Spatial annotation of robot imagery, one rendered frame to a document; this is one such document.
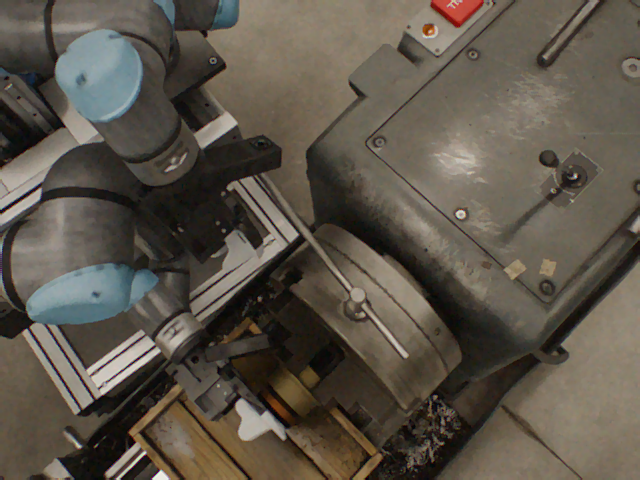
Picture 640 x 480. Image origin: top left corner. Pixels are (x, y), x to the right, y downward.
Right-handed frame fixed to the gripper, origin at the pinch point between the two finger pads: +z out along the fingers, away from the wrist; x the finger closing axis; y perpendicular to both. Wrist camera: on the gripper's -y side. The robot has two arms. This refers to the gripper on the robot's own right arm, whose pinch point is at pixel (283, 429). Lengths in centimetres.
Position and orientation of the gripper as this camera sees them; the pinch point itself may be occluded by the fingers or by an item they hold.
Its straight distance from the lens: 108.7
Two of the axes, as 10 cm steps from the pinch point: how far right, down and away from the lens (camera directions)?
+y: -7.2, 6.7, -1.8
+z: 7.0, 6.8, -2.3
